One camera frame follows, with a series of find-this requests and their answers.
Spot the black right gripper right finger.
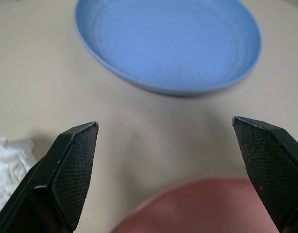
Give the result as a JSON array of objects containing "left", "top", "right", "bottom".
[{"left": 231, "top": 116, "right": 298, "bottom": 233}]

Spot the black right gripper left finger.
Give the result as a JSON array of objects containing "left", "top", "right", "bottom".
[{"left": 0, "top": 121, "right": 100, "bottom": 233}]

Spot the crumpled white tissue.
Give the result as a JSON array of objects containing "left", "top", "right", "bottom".
[{"left": 0, "top": 136, "right": 37, "bottom": 209}]

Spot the pink round plate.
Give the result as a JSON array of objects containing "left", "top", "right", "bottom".
[{"left": 109, "top": 177, "right": 280, "bottom": 233}]

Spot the blue round plate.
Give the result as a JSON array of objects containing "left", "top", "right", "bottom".
[{"left": 73, "top": 0, "right": 263, "bottom": 98}]

